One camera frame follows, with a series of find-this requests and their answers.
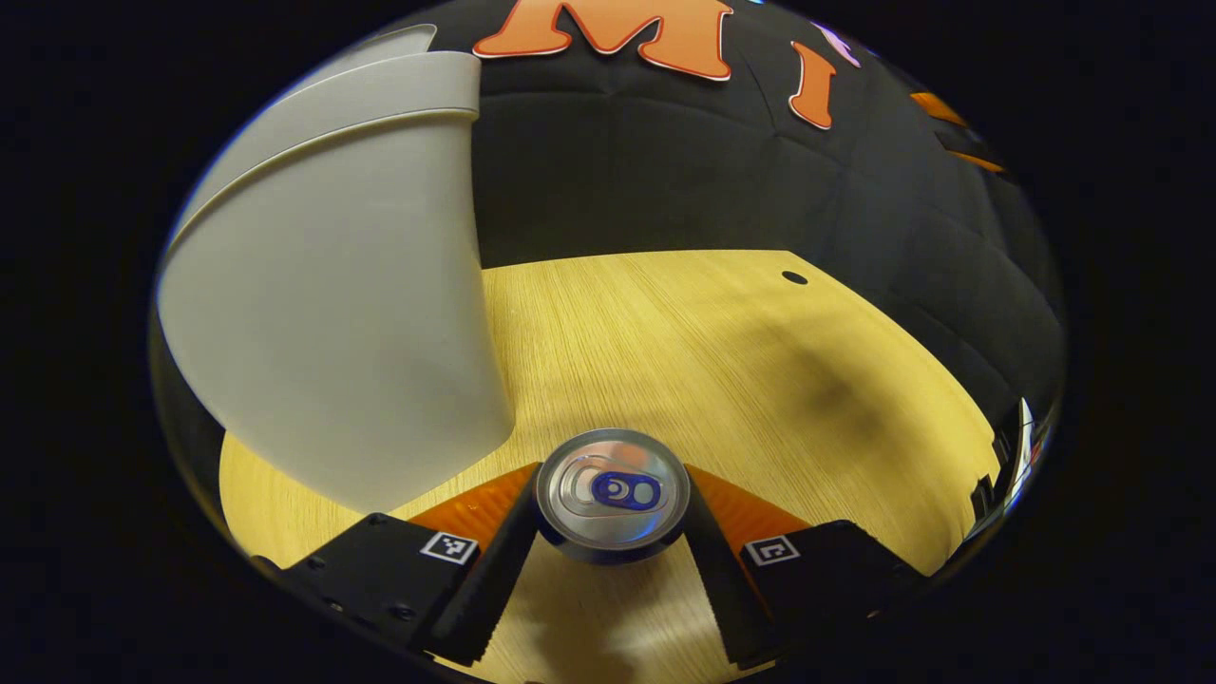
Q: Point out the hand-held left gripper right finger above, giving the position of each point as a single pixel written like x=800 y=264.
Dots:
x=722 y=598

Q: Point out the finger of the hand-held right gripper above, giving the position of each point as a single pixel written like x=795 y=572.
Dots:
x=940 y=106
x=978 y=161

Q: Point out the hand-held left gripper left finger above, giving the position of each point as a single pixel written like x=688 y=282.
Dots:
x=494 y=589

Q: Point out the blue pop can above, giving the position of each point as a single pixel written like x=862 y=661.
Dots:
x=613 y=494

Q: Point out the white desktop garbage bin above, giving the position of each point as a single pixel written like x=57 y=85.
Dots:
x=342 y=285

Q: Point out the wooden desktop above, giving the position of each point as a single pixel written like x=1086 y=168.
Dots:
x=712 y=361

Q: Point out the black backdrop cloth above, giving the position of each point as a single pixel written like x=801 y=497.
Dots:
x=665 y=171

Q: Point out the black and white equipment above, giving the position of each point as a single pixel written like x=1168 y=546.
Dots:
x=1023 y=446

